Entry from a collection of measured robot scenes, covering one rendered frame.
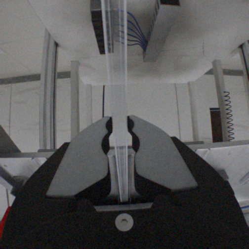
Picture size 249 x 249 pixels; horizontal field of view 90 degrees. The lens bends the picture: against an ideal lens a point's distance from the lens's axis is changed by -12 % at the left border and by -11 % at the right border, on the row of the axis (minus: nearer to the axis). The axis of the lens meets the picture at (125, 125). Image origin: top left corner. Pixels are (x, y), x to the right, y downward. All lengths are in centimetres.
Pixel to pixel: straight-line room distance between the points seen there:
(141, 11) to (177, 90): 174
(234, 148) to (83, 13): 46
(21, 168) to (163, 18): 43
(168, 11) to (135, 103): 160
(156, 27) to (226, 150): 34
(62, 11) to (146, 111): 164
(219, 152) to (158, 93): 182
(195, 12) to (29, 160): 51
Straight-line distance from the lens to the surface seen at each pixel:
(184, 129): 206
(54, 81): 52
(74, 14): 47
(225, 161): 28
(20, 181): 29
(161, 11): 41
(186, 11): 49
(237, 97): 266
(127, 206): 32
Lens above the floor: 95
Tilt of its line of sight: 4 degrees down
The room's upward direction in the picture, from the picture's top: 177 degrees clockwise
